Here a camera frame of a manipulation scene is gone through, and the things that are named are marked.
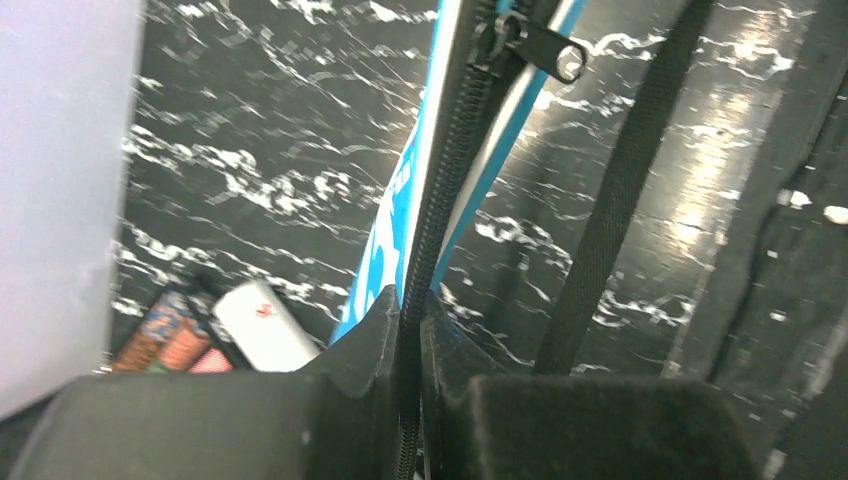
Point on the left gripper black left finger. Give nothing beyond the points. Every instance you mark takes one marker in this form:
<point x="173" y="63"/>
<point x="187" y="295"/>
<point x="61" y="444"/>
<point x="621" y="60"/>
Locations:
<point x="351" y="431"/>

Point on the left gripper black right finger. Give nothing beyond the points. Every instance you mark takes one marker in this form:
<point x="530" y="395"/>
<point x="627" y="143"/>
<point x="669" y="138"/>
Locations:
<point x="450" y="359"/>

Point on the white shuttlecock tube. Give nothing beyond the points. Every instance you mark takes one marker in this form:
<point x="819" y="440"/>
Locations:
<point x="263" y="328"/>

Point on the blue racket bag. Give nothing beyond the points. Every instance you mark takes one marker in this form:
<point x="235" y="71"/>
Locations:
<point x="489" y="60"/>

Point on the pink card box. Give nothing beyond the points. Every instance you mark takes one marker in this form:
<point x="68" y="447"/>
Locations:
<point x="213" y="361"/>

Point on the poker chip roll brown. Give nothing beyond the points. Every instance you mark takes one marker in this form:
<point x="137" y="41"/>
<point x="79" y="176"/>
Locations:
<point x="153" y="333"/>

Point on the black aluminium case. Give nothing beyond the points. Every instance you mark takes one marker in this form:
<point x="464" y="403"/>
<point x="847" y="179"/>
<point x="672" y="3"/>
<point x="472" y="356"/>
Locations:
<point x="201" y="293"/>

